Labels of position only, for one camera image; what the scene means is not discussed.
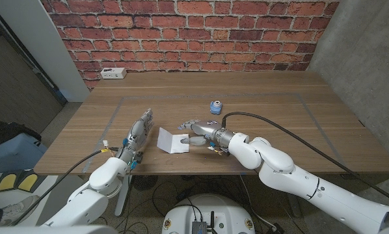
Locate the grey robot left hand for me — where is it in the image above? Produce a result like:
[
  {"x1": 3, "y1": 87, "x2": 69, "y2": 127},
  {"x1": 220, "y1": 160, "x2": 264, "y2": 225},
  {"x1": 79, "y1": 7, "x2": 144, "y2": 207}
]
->
[{"x1": 118, "y1": 109, "x2": 155, "y2": 157}]

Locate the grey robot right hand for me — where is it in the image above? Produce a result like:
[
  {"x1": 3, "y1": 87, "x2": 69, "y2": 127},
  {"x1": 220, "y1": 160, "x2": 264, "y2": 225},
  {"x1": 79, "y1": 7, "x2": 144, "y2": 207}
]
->
[{"x1": 177, "y1": 119, "x2": 223, "y2": 147}]

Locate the white paper shipping label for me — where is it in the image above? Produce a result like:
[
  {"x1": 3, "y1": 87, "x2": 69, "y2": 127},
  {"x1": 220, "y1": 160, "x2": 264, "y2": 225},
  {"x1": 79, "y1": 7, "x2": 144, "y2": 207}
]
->
[{"x1": 156, "y1": 127, "x2": 190, "y2": 154}]

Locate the grey tape outline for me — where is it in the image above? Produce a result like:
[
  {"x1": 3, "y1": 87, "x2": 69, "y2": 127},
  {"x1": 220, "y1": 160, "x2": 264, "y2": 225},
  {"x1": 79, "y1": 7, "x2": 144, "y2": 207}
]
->
[{"x1": 82, "y1": 93, "x2": 350, "y2": 173}]

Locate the black round fan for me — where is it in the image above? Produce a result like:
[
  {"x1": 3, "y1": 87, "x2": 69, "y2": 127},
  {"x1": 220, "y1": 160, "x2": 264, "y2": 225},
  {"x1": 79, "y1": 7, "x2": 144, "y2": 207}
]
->
[{"x1": 131, "y1": 175, "x2": 159, "y2": 192}]

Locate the white power strip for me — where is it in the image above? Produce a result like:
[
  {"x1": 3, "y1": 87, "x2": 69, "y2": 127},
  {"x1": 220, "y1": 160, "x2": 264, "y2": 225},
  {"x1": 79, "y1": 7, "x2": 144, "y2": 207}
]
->
[{"x1": 100, "y1": 67, "x2": 127, "y2": 80}]

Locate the white robot torso base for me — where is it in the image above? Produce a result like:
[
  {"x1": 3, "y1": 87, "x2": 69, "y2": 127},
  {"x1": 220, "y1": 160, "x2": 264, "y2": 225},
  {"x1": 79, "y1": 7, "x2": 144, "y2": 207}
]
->
[{"x1": 161, "y1": 194, "x2": 256, "y2": 234}]

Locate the white table leg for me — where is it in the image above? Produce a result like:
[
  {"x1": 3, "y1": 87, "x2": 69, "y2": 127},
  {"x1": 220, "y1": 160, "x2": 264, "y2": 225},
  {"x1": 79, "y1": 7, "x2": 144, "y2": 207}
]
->
[{"x1": 114, "y1": 175, "x2": 133, "y2": 217}]

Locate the red brick print backdrop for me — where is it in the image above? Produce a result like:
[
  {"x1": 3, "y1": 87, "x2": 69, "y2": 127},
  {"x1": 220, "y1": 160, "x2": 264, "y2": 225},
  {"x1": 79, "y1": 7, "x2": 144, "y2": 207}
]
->
[{"x1": 40, "y1": 0, "x2": 341, "y2": 90}]

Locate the grey electronics box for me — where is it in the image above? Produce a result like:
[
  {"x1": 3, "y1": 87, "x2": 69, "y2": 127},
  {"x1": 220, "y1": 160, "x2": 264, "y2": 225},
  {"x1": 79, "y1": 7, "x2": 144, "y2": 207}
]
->
[{"x1": 191, "y1": 220, "x2": 208, "y2": 234}]

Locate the dark grey table leg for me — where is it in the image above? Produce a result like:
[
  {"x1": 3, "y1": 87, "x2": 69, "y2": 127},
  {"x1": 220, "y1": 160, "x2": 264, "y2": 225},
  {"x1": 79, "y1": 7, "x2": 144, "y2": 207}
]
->
[{"x1": 287, "y1": 194, "x2": 302, "y2": 218}]

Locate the yellow black foot pedal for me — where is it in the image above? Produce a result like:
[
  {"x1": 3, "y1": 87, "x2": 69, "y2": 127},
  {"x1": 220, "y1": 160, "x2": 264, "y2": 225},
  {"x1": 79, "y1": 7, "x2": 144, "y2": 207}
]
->
[
  {"x1": 17, "y1": 170, "x2": 43, "y2": 192},
  {"x1": 0, "y1": 174, "x2": 19, "y2": 192}
]

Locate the blue plastic bin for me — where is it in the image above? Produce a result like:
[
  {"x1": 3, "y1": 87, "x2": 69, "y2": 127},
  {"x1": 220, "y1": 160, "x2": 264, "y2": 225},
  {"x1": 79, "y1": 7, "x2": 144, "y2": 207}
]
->
[{"x1": 0, "y1": 132, "x2": 48, "y2": 175}]

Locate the black bag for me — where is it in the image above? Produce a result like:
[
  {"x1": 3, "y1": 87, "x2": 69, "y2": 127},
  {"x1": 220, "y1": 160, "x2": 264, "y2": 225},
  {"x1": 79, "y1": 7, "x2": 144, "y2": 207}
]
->
[{"x1": 0, "y1": 121, "x2": 42, "y2": 151}]

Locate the grey sneaker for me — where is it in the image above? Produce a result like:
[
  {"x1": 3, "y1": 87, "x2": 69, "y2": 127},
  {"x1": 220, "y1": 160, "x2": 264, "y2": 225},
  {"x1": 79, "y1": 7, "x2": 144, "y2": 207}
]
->
[{"x1": 0, "y1": 194, "x2": 40, "y2": 227}]

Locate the yellow tagged right wrist wire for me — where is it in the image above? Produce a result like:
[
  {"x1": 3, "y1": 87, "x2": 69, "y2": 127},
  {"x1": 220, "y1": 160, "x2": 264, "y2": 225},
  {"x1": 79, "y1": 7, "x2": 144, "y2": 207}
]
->
[{"x1": 207, "y1": 146, "x2": 230, "y2": 157}]

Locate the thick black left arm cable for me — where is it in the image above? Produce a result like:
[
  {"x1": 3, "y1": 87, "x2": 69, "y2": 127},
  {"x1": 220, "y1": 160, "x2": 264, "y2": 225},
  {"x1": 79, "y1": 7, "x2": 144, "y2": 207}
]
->
[{"x1": 10, "y1": 148, "x2": 120, "y2": 227}]

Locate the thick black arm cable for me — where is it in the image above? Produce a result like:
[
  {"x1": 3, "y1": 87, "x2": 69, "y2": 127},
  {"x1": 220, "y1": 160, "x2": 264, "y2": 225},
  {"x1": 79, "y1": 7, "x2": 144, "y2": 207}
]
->
[
  {"x1": 10, "y1": 148, "x2": 120, "y2": 227},
  {"x1": 221, "y1": 111, "x2": 389, "y2": 208}
]

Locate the white floor cable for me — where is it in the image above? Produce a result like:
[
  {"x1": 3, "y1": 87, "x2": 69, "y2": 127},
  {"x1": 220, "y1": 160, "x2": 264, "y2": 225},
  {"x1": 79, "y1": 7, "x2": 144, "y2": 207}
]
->
[{"x1": 239, "y1": 174, "x2": 278, "y2": 230}]

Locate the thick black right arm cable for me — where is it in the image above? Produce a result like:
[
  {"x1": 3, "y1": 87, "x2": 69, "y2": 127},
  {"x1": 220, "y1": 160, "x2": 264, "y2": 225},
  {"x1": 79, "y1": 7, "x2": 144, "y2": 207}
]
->
[{"x1": 221, "y1": 111, "x2": 389, "y2": 208}]

